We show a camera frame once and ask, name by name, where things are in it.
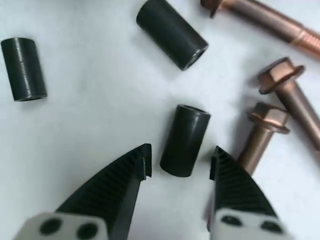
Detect copper flange bolt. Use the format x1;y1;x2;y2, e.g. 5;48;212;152
199;0;320;61
257;56;320;161
236;101;291;175

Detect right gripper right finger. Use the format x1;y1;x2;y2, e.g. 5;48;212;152
209;146;296;240

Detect black cylindrical sleeve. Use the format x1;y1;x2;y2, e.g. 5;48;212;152
0;36;48;102
159;104;212;178
136;0;209;72

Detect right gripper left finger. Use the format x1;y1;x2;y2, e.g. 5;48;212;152
17;143;153;240

